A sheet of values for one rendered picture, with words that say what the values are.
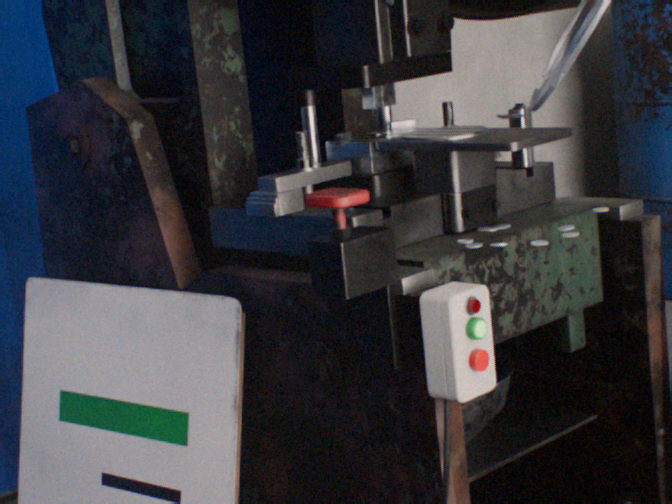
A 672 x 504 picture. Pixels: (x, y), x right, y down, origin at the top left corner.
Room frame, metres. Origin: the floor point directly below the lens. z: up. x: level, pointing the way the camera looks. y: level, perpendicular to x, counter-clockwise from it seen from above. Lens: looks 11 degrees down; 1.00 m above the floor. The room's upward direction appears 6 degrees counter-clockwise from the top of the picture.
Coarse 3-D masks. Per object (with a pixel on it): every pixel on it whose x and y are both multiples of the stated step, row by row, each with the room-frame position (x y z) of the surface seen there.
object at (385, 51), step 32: (320, 0) 1.97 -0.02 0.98; (352, 0) 1.93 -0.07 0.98; (384, 0) 1.90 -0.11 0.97; (416, 0) 1.91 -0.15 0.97; (320, 32) 1.98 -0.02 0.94; (352, 32) 1.93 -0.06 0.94; (384, 32) 1.90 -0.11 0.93; (416, 32) 1.89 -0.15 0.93; (448, 32) 1.95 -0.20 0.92; (320, 64) 1.98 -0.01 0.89; (352, 64) 1.93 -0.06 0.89
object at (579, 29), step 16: (592, 0) 1.77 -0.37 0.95; (608, 0) 1.63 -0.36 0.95; (576, 16) 1.92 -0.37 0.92; (592, 16) 1.71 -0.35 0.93; (576, 32) 1.74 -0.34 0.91; (560, 48) 1.90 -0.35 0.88; (576, 48) 1.65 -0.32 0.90; (560, 64) 1.78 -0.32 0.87; (544, 80) 1.87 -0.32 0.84; (560, 80) 1.68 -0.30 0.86; (544, 96) 1.70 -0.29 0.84
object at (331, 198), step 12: (324, 192) 1.62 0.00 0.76; (336, 192) 1.61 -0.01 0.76; (348, 192) 1.60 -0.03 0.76; (360, 192) 1.60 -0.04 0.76; (312, 204) 1.60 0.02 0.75; (324, 204) 1.59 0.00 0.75; (336, 204) 1.57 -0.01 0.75; (348, 204) 1.58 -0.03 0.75; (336, 216) 1.61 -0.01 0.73; (336, 228) 1.61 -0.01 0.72
